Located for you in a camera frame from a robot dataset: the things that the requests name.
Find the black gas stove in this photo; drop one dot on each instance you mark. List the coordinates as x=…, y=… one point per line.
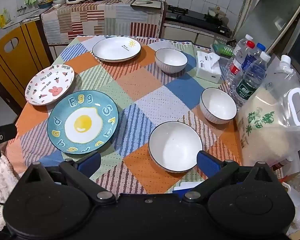
x=189, y=17

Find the white cap green label bottle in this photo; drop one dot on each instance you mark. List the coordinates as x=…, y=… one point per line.
x=247, y=85

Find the red cap water bottle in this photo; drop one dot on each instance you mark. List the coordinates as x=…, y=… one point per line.
x=236, y=67

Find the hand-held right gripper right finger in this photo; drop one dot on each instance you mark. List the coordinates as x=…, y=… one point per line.
x=208, y=163

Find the white plate with pink bear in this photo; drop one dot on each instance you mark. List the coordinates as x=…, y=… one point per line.
x=47, y=85

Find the cutting board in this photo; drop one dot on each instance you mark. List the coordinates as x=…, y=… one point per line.
x=147, y=3

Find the blue cap water bottle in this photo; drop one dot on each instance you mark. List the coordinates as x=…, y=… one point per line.
x=249, y=60

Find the yellow wooden chair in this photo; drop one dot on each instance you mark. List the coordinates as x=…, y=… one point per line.
x=27, y=42

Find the white tissue box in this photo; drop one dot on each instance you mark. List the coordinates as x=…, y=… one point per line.
x=207, y=72

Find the grey leaning board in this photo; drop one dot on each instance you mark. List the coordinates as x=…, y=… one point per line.
x=269, y=17

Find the white plate with sun print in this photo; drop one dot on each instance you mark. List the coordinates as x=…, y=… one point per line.
x=115, y=50

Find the yellow bottle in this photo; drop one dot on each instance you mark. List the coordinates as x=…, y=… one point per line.
x=3, y=18

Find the blue bowl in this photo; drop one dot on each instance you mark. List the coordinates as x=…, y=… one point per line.
x=45, y=4

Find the patchwork tablecloth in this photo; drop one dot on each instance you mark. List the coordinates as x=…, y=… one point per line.
x=145, y=90

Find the blue plate with egg print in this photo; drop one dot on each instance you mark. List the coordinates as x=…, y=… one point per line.
x=82, y=122

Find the kitchen base cabinet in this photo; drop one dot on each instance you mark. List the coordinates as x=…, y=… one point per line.
x=182, y=33

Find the crumpled plastic bag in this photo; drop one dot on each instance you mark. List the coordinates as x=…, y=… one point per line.
x=297, y=200

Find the cooking pot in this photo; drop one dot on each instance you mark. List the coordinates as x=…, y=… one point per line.
x=216, y=12

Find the clear plastic rice bag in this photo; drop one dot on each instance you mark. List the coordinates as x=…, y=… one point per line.
x=264, y=130

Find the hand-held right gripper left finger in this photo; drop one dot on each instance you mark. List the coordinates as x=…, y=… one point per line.
x=88, y=165

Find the metal faucet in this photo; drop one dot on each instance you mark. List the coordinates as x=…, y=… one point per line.
x=22, y=8

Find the patchwork counter cloth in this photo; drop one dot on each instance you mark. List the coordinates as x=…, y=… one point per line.
x=102, y=20

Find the green plastic basket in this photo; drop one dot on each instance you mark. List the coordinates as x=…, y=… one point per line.
x=223, y=50

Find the white fluffy cloth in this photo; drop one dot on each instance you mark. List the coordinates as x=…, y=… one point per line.
x=0, y=177

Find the white ribbed bowl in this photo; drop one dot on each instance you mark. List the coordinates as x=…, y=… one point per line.
x=171, y=58
x=217, y=105
x=175, y=145

